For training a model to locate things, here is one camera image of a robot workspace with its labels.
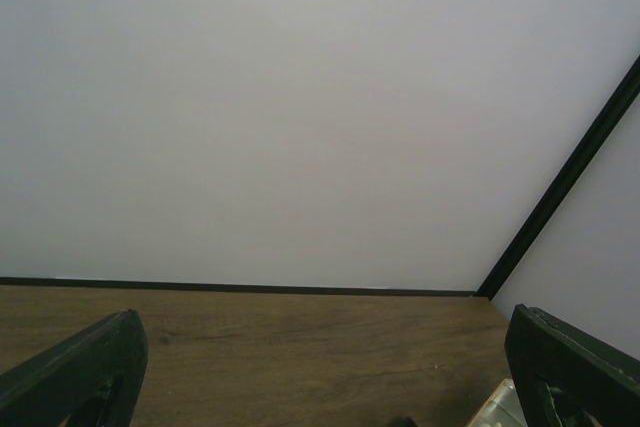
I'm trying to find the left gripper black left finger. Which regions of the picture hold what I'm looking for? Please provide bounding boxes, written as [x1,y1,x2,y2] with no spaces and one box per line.
[1,310,148,426]

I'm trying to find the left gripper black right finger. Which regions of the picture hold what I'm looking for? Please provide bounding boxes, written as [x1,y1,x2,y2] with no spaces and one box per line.
[504,304,639,426]

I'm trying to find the black white chess board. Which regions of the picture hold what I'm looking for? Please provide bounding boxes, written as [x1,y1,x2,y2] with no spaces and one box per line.
[387,416,417,427]

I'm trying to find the pink metal tin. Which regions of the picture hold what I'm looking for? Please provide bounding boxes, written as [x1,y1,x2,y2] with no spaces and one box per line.
[467,378,527,427]

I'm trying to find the black frame post right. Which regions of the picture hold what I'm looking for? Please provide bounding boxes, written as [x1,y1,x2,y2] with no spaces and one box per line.
[475,61,639,300]

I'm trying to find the black frame back rail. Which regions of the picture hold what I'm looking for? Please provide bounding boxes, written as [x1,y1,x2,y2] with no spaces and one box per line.
[1,277,478,298]

